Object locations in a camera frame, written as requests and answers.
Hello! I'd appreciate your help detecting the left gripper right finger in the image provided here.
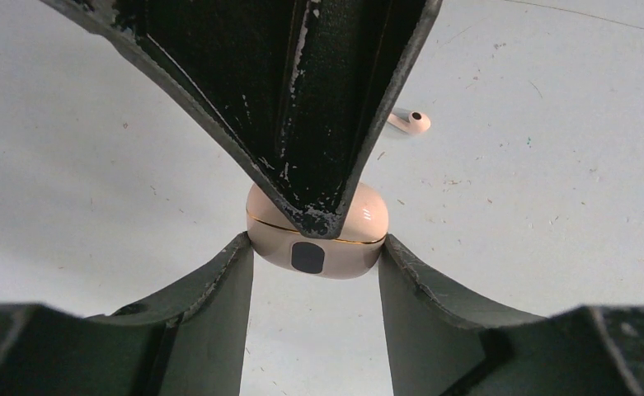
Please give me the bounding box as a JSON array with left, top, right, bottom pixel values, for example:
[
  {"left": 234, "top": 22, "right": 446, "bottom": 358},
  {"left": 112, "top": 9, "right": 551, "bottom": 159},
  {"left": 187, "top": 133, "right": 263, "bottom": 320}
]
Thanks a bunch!
[{"left": 378, "top": 236, "right": 644, "bottom": 395}]

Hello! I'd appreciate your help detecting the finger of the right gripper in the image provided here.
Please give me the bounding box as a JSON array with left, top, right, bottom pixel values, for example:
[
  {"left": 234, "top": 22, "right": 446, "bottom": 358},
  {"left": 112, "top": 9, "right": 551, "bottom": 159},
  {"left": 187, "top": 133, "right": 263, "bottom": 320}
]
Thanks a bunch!
[{"left": 50, "top": 0, "right": 441, "bottom": 239}]

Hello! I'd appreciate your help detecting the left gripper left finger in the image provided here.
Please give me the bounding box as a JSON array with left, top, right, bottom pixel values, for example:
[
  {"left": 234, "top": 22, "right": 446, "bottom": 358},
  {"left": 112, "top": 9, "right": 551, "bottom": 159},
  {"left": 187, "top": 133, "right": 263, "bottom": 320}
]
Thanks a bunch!
[{"left": 0, "top": 233, "right": 253, "bottom": 395}]

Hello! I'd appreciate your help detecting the pink earbud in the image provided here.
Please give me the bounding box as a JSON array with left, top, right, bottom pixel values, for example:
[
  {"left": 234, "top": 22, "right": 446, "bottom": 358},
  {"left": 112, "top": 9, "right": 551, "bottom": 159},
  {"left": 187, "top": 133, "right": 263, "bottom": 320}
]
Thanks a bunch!
[{"left": 387, "top": 108, "right": 432, "bottom": 135}]

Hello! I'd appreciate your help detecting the pink earbud charging case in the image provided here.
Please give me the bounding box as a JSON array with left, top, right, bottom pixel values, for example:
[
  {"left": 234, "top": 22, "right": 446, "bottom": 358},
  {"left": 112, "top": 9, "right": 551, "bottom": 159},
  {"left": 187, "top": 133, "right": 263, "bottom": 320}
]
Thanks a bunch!
[{"left": 246, "top": 183, "right": 389, "bottom": 280}]

